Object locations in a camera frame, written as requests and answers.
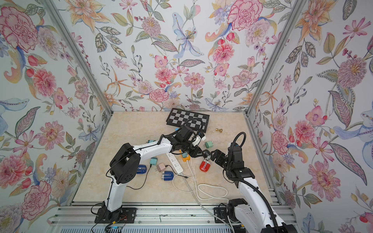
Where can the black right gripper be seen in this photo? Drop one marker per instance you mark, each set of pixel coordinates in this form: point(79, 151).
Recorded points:
point(220, 159)

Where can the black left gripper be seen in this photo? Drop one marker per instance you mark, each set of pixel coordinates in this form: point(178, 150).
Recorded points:
point(195, 151)

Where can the orange power strip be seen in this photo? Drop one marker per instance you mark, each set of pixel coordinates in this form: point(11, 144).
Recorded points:
point(185, 157)

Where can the white power strip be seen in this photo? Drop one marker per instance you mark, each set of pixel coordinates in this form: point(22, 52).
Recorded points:
point(175, 163)

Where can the green usb charger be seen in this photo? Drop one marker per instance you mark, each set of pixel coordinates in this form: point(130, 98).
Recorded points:
point(209, 144)

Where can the pink usb charger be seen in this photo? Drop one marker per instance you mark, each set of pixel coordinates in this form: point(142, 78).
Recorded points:
point(161, 167)

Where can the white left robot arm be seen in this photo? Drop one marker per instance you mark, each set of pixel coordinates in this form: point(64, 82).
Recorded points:
point(124, 165)

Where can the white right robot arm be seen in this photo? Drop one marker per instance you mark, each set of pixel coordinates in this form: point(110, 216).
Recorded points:
point(253, 210)

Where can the black silver chessboard box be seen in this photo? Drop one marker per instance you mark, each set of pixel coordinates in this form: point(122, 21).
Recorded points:
point(194, 120)

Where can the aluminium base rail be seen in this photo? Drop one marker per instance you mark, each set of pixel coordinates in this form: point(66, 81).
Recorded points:
point(148, 218)

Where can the aluminium frame post left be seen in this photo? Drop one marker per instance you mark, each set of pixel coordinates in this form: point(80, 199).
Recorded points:
point(66, 35)

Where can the aluminium frame post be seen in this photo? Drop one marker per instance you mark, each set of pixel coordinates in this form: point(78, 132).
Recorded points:
point(66, 35)
point(274, 57)

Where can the aluminium frame post right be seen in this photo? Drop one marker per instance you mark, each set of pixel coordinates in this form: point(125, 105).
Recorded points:
point(274, 57)

